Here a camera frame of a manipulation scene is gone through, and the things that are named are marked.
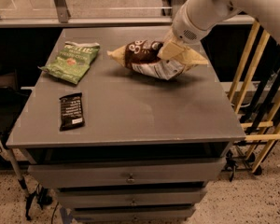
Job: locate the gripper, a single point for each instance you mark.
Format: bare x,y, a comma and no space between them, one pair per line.
186,28

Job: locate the brown chip bag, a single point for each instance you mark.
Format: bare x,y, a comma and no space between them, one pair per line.
141,56

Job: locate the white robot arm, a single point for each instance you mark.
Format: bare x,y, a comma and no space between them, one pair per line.
195,19

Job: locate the green jalapeno chip bag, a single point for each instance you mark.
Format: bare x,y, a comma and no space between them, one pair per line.
73,61

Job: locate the grey drawer cabinet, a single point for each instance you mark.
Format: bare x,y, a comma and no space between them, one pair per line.
128,116

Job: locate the yellow wooden rack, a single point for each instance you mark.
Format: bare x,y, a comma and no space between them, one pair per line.
258,143

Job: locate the top grey drawer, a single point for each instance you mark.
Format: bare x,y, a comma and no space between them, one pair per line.
107,174

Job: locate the grey drawer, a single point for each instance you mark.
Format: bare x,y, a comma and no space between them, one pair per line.
130,197
134,214
107,174

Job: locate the grey metal railing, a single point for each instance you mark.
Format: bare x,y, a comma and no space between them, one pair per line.
25,13

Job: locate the black snack bar wrapper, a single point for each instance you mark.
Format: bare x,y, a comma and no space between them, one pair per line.
71,112

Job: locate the middle grey drawer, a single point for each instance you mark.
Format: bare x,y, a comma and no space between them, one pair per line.
130,197

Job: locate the bottom grey drawer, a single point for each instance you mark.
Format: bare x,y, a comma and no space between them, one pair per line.
134,214

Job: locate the black chair at left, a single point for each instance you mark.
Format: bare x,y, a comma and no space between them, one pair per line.
12,102

